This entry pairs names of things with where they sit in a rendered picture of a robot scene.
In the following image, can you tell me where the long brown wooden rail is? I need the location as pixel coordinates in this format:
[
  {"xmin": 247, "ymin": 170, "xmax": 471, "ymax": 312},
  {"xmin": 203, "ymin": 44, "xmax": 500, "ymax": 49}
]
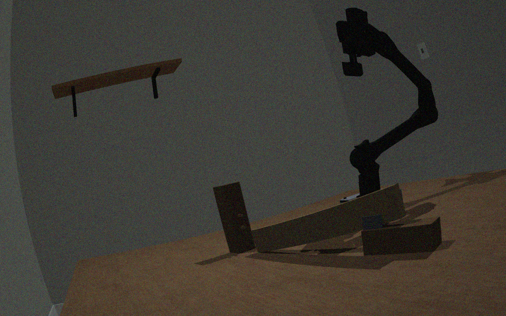
[{"xmin": 251, "ymin": 183, "xmax": 406, "ymax": 253}]

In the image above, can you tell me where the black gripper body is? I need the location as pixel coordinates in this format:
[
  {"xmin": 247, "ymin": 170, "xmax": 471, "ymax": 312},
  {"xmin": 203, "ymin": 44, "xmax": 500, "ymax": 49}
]
[{"xmin": 336, "ymin": 21, "xmax": 363, "ymax": 76}]

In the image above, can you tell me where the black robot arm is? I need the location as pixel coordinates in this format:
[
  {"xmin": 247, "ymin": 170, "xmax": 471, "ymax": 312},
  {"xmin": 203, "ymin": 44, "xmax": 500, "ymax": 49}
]
[{"xmin": 345, "ymin": 8, "xmax": 438, "ymax": 198}]

